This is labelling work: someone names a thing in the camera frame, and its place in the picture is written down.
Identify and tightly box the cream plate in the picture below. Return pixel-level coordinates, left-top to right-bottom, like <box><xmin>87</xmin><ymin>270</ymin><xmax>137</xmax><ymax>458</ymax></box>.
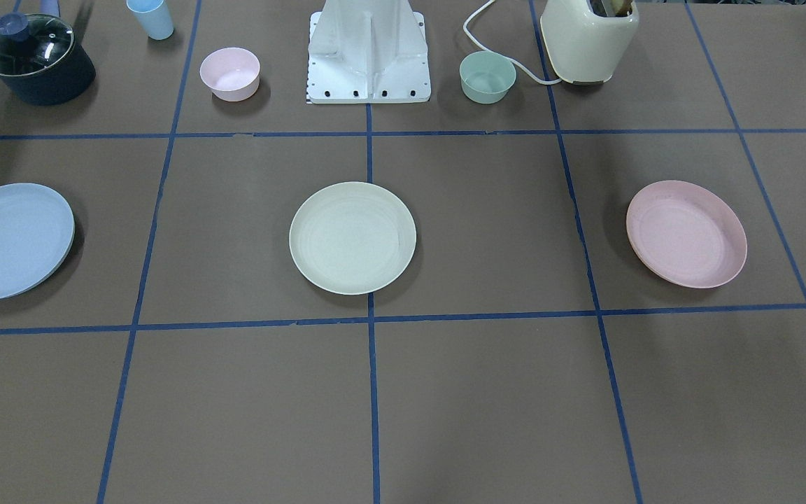
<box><xmin>288</xmin><ymin>181</ymin><xmax>417</xmax><ymax>295</ymax></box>

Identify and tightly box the blue plate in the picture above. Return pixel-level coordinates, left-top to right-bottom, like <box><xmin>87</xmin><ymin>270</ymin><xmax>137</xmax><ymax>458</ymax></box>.
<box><xmin>0</xmin><ymin>183</ymin><xmax>76</xmax><ymax>299</ymax></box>

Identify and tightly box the dark blue pot with lid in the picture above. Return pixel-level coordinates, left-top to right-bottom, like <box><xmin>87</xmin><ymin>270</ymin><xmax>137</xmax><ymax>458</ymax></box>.
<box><xmin>0</xmin><ymin>1</ymin><xmax>97</xmax><ymax>106</ymax></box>

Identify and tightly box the cream toaster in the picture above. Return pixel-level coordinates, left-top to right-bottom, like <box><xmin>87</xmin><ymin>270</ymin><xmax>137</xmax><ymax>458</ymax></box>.
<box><xmin>539</xmin><ymin>1</ymin><xmax>640</xmax><ymax>85</ymax></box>

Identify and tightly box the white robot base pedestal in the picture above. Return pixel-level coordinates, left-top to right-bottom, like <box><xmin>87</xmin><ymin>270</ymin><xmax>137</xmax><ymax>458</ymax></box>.
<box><xmin>305</xmin><ymin>1</ymin><xmax>432</xmax><ymax>104</ymax></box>

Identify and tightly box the light blue cup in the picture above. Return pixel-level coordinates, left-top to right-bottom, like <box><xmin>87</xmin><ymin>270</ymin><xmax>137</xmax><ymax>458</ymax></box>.
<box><xmin>126</xmin><ymin>0</ymin><xmax>175</xmax><ymax>41</ymax></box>

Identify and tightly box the pink bowl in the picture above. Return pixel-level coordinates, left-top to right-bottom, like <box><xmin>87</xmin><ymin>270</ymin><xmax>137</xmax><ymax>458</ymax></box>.
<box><xmin>199</xmin><ymin>47</ymin><xmax>260</xmax><ymax>102</ymax></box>

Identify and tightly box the pink plate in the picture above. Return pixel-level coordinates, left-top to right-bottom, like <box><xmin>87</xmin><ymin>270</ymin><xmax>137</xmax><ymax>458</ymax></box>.
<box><xmin>625</xmin><ymin>181</ymin><xmax>748</xmax><ymax>289</ymax></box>

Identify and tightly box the green bowl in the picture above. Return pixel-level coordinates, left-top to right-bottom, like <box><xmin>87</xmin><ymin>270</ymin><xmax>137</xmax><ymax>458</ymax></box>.
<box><xmin>458</xmin><ymin>50</ymin><xmax>517</xmax><ymax>104</ymax></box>

